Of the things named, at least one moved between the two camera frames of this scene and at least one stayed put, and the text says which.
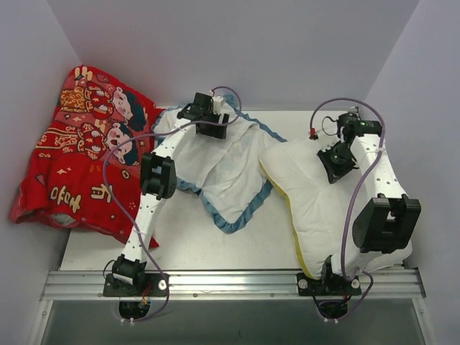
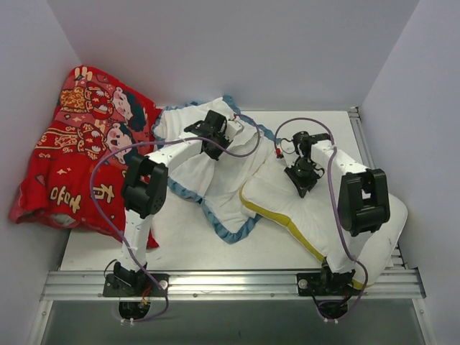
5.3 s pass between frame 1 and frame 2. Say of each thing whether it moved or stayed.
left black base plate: stayed
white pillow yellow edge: moved
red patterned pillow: stayed
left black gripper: moved
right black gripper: moved
